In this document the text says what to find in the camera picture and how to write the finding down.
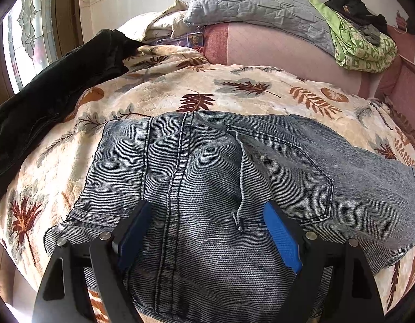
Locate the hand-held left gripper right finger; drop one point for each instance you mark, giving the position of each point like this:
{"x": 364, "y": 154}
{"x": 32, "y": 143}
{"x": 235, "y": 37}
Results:
{"x": 281, "y": 235}

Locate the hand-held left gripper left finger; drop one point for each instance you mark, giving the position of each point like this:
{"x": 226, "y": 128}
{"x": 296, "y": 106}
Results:
{"x": 137, "y": 235}

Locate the blue denim pants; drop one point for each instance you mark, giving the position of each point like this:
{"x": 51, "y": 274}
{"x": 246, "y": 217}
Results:
{"x": 200, "y": 175}

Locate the black pants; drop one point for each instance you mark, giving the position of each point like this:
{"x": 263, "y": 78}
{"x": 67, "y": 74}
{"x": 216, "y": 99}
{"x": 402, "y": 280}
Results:
{"x": 42, "y": 101}

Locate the cream leaf-print blanket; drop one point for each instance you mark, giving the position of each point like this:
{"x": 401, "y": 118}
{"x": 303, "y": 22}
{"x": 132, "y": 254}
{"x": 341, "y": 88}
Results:
{"x": 227, "y": 84}

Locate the pink quilted mattress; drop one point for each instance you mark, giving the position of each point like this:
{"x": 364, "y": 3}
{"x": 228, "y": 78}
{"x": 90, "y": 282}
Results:
{"x": 278, "y": 50}

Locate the green printed blanket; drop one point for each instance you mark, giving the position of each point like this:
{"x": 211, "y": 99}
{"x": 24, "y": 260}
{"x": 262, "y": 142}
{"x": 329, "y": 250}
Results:
{"x": 359, "y": 53}

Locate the small blue packet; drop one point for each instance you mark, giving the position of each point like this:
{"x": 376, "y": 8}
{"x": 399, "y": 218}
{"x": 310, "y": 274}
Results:
{"x": 195, "y": 39}

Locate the cream pillow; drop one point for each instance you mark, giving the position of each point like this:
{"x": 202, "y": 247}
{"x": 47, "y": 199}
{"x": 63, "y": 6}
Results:
{"x": 160, "y": 23}

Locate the small grey cloth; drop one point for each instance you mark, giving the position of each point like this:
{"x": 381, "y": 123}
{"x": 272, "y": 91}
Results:
{"x": 370, "y": 35}

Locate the patterned glass window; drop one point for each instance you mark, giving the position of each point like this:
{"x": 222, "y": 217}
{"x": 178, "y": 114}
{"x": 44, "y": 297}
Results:
{"x": 29, "y": 33}

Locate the grey quilted blanket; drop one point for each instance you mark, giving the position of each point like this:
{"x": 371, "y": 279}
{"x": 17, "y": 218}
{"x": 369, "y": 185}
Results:
{"x": 254, "y": 3}

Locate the black garment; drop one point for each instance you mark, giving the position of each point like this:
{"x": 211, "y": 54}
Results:
{"x": 348, "y": 6}

